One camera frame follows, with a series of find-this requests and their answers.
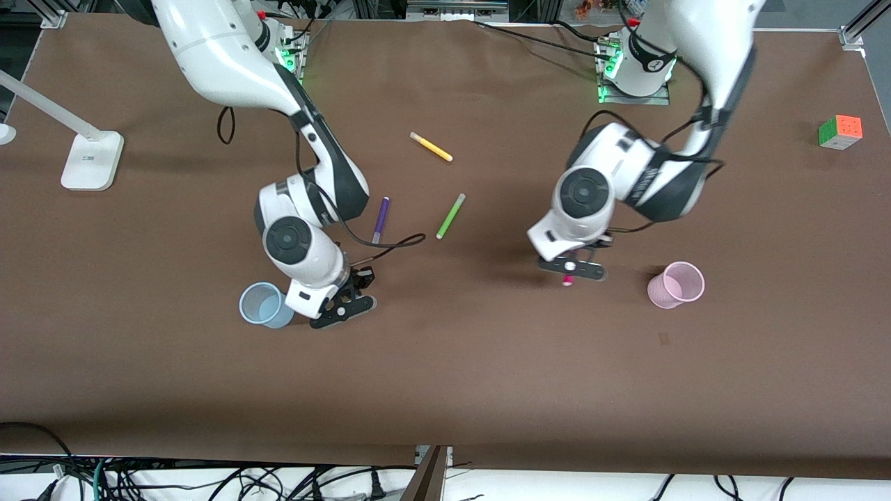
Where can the green marker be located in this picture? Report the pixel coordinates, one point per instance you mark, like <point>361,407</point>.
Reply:
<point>450,217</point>

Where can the purple marker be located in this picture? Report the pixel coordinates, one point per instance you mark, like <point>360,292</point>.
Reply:
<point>381,219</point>

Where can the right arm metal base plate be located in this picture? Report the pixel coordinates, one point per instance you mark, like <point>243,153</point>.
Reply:
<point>298,56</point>

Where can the orange object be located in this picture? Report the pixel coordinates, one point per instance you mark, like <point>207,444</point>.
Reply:
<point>588,8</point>

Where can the pink plastic cup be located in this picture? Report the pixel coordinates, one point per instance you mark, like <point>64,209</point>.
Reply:
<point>661,292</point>

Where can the small white round object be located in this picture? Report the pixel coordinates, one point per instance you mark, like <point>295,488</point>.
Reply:
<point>5,133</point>

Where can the white desk lamp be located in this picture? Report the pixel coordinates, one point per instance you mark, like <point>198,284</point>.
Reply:
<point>90,163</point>

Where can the yellow marker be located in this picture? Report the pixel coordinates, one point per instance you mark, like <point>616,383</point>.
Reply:
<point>431,147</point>

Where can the black power plug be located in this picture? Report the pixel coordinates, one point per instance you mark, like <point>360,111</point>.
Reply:
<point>377,487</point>

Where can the silver aluminium frame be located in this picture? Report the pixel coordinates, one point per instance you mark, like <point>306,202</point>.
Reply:
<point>456,8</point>

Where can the rubik's cube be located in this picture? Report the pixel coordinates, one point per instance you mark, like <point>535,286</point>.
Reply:
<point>840,132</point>

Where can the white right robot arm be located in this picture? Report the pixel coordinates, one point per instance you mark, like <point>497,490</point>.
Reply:
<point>223,56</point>

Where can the blue plastic cup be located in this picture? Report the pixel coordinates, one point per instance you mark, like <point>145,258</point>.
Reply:
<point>261,306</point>

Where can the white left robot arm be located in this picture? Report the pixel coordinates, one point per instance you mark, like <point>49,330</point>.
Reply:
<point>710,42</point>

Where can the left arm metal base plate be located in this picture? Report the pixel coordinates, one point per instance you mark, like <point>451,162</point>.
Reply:
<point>640,100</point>

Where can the brown table cloth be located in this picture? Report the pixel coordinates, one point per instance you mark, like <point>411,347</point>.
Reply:
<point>445,362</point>

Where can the dark table leg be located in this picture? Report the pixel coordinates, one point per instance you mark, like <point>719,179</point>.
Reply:
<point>428,480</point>

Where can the aluminium corner profile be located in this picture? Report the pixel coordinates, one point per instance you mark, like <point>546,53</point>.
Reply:
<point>855,33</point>

